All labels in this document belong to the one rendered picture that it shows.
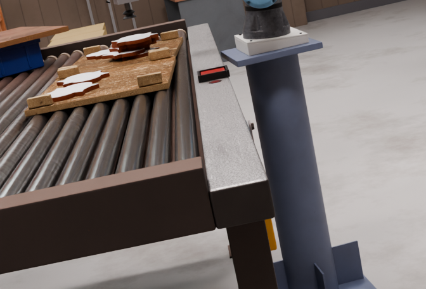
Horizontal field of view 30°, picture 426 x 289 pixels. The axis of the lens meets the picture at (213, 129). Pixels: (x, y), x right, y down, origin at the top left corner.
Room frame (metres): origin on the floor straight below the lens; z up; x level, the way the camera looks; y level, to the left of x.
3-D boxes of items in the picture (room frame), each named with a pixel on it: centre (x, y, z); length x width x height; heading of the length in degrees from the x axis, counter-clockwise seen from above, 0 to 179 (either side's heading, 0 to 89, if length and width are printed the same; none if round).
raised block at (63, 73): (2.26, 0.37, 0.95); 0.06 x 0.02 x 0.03; 87
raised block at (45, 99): (1.87, 0.39, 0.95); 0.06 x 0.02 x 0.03; 87
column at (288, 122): (2.50, -0.23, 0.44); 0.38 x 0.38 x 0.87; 7
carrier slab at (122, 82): (2.06, 0.25, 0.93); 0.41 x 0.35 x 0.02; 177
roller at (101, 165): (2.08, 0.20, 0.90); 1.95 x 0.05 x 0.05; 0
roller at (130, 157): (2.08, 0.15, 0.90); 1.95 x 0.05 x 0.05; 0
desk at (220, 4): (8.38, -0.15, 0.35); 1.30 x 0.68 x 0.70; 7
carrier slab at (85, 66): (2.48, 0.23, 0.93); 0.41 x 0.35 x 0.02; 176
